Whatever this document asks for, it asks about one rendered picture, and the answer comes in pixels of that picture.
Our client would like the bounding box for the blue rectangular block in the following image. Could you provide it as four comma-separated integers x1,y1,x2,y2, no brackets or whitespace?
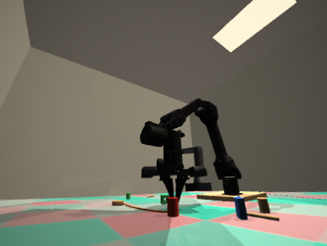
233,197,248,220

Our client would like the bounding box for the tan round wooden button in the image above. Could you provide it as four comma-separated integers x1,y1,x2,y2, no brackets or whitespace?
112,200,124,206

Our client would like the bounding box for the dark red cylinder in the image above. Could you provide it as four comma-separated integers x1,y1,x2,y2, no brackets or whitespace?
167,197,180,217

